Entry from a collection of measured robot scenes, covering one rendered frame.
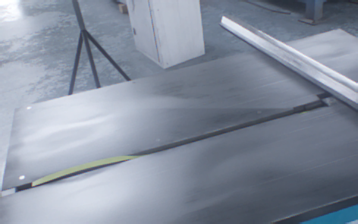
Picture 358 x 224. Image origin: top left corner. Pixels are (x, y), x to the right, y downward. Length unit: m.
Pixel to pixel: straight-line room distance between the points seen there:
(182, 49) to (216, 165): 2.16
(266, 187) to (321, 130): 0.18
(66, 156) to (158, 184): 0.22
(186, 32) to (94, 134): 2.01
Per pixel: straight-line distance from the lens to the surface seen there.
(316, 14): 3.36
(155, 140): 0.79
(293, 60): 1.01
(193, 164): 0.72
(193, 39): 2.84
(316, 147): 0.75
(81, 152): 0.82
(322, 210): 0.65
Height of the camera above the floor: 1.19
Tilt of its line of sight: 33 degrees down
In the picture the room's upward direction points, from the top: 8 degrees counter-clockwise
